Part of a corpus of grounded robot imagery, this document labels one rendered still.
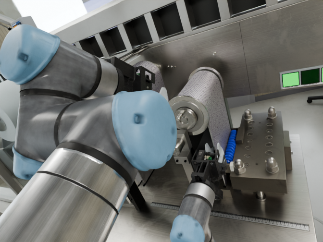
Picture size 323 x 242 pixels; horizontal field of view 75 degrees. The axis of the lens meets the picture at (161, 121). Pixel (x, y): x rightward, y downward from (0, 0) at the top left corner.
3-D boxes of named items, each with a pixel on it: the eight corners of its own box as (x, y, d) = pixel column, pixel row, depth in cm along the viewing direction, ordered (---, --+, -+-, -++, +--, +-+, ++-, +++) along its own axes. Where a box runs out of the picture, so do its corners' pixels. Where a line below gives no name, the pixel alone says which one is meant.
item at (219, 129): (219, 168, 74) (207, 125, 66) (229, 130, 92) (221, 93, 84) (221, 168, 74) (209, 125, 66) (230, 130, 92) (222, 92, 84)
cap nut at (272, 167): (266, 173, 65) (264, 162, 63) (266, 164, 67) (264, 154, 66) (279, 174, 63) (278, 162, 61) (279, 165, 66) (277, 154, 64)
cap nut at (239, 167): (233, 174, 69) (230, 163, 67) (235, 166, 72) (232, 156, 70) (245, 174, 67) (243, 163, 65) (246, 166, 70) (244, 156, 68)
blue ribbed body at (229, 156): (222, 169, 75) (220, 162, 74) (231, 134, 91) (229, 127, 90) (232, 169, 73) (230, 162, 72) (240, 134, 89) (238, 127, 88)
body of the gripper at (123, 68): (157, 74, 47) (122, 53, 37) (157, 112, 46) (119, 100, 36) (131, 79, 51) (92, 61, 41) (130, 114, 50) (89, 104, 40)
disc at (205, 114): (173, 136, 74) (158, 99, 67) (173, 136, 74) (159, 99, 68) (214, 134, 66) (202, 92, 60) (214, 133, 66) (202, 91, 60)
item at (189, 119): (180, 132, 69) (168, 114, 66) (181, 128, 70) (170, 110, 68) (200, 126, 64) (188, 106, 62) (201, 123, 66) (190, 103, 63)
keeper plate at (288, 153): (286, 169, 78) (283, 146, 73) (284, 152, 85) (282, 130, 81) (293, 170, 77) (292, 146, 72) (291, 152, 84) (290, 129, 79)
